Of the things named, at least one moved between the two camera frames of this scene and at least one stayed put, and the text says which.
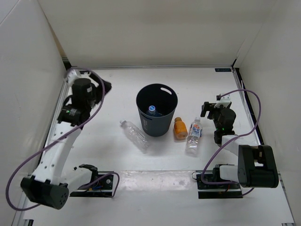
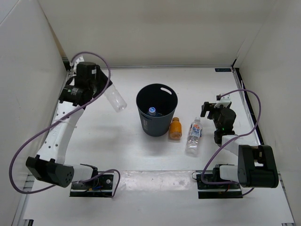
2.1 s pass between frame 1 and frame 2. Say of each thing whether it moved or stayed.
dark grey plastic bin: stayed
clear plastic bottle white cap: moved
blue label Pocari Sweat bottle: stayed
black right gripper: stayed
